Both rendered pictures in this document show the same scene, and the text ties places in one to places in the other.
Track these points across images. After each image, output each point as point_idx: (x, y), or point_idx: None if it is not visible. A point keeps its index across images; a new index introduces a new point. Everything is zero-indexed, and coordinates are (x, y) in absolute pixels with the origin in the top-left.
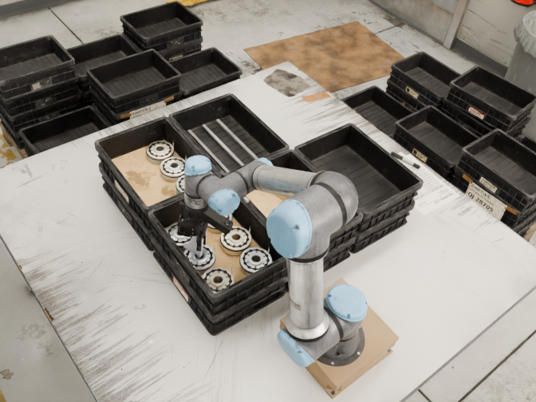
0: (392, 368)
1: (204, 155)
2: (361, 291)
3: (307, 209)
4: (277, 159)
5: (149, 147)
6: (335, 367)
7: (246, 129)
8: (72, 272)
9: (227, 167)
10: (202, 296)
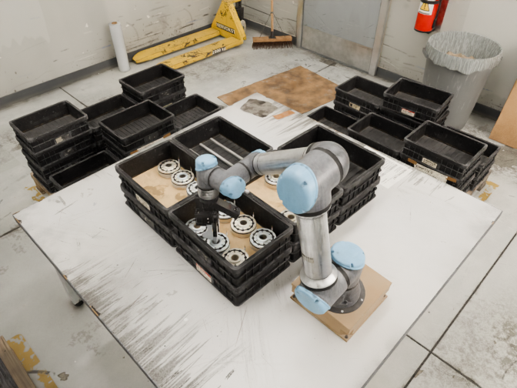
0: (390, 310)
1: None
2: None
3: (311, 168)
4: None
5: (159, 165)
6: (345, 314)
7: (235, 142)
8: (111, 273)
9: None
10: (224, 272)
